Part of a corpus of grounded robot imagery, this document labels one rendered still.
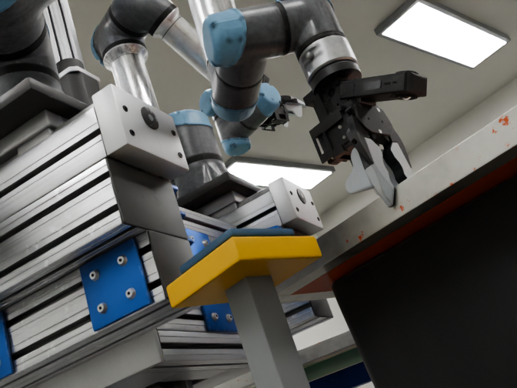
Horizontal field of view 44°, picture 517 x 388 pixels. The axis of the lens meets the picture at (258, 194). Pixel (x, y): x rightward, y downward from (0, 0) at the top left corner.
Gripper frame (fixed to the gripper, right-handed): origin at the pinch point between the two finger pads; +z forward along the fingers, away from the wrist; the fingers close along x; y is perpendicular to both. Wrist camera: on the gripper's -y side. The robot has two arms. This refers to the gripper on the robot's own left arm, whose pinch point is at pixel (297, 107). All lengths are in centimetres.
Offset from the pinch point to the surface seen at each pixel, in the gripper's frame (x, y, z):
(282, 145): -219, -104, 217
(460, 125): -157, -107, 387
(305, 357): -9, 73, -14
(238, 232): 71, 62, -94
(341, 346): 0, 73, -9
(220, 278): 69, 67, -96
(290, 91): -155, -113, 172
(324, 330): -338, 37, 329
